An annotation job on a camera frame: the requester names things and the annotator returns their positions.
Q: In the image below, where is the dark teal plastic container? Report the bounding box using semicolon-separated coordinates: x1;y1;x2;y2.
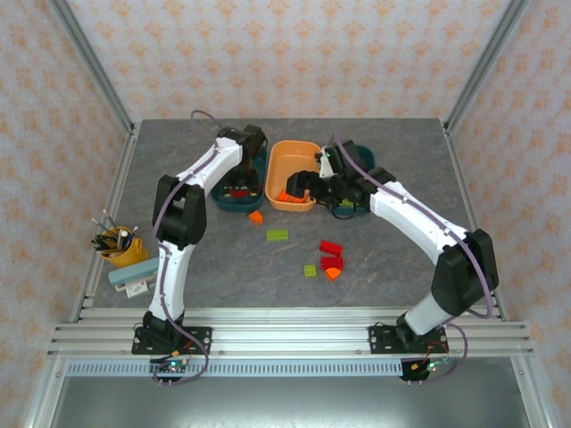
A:
327;143;377;219
210;146;269;212

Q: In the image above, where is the orange plastic container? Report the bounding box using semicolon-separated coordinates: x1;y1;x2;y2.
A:
264;139;323;213

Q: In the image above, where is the dark pencil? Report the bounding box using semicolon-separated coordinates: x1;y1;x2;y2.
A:
90;218;113;241
102;208;120;241

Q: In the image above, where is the yellow pencil cup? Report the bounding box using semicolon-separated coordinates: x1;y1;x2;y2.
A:
98;237;150;269

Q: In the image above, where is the light blue case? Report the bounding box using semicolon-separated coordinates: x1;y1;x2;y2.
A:
108;257;161;286

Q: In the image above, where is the white card with red mark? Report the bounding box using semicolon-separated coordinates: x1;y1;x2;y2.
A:
114;280;151;299

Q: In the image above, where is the small circuit board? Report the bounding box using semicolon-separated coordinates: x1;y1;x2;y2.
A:
412;356;452;375
150;358;192;376

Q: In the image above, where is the grey metal sheet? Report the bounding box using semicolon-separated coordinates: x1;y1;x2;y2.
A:
46;374;530;428

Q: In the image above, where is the thin black cable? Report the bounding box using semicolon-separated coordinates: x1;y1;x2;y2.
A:
329;202;359;220

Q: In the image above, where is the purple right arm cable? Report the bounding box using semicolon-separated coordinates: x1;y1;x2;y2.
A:
332;131;495;385

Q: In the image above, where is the aluminum side rail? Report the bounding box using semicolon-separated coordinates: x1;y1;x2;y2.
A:
442;120;510;322
70;123;140;323

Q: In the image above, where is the wide aluminum mounting rail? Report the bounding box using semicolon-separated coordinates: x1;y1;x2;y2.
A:
46;306;535;358

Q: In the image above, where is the slotted grey cable duct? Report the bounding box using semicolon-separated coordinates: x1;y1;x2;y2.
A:
64;358;450;379

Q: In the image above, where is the aluminum frame post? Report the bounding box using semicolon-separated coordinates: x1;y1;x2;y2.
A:
46;0;136;137
444;0;533;135

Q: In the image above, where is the aluminum frame leg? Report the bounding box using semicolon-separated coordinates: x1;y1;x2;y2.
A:
510;356;552;428
21;356;68;428

